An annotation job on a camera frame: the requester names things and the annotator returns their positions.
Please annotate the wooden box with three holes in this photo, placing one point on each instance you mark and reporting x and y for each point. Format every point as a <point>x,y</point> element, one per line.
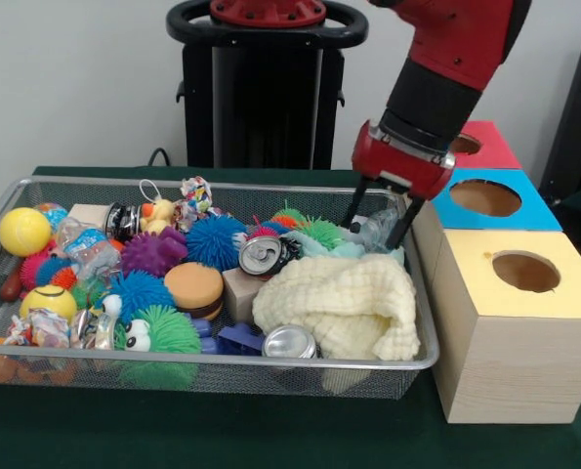
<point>514,366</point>

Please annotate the toy hamburger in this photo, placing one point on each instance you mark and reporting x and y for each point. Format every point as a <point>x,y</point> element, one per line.
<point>192,288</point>

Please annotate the green fuzzy toy with eyes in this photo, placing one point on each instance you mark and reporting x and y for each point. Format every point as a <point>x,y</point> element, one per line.
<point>173,329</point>

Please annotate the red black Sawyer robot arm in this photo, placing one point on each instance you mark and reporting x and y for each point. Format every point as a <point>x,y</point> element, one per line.
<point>446,58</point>

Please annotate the purple spiky ball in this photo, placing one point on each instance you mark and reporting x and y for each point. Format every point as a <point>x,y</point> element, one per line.
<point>153,251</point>

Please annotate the shallow clear mesh bin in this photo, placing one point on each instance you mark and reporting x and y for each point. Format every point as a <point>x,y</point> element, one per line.
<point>270,378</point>

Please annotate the yellow smiley face ball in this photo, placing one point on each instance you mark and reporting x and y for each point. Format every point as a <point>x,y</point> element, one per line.
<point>48,303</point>

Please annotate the plain yellow ball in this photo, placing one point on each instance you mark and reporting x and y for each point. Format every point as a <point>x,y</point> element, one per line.
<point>25,231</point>

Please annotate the silver crushed can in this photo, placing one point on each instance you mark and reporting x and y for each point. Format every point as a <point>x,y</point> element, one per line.
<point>290,342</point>

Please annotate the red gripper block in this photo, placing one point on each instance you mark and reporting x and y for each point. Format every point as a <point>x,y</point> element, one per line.
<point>397,166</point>

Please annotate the blue fuzzy toy with eyes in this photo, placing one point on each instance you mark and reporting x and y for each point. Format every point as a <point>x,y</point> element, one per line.
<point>138,293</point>

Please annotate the small black white soccer ball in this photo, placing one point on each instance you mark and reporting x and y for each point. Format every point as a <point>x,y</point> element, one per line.
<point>350,237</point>

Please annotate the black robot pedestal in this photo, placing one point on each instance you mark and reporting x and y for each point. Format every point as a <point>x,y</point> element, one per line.
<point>270,98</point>

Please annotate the black crushed soda can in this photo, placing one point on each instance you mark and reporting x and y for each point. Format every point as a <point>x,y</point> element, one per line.
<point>265,254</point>

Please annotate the cream waffle cloth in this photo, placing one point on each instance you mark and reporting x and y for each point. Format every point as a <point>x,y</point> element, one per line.
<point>339,303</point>

